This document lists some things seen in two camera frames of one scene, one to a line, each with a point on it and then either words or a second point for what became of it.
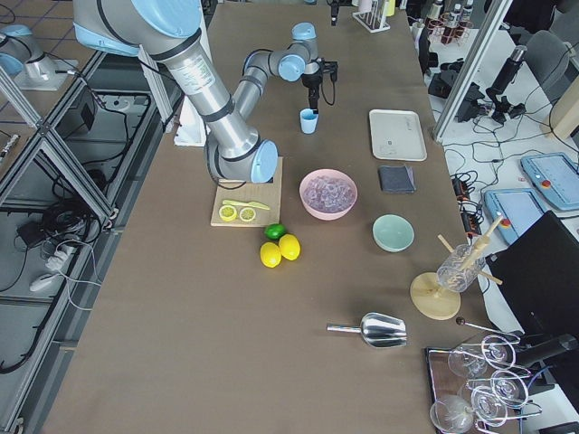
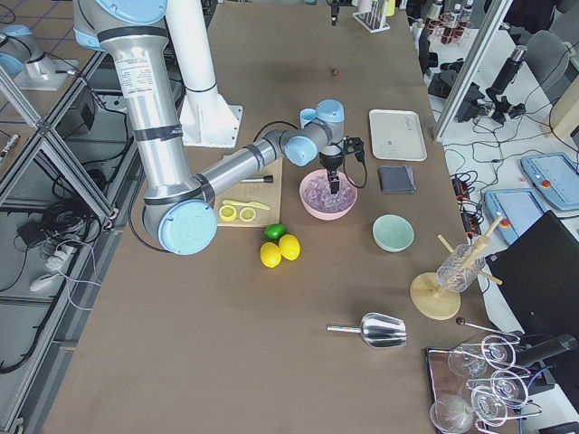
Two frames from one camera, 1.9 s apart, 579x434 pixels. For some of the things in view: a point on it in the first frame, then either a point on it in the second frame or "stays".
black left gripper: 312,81 -> 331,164
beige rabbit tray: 396,135 stays
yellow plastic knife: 252,204 stays
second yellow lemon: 289,247 stays
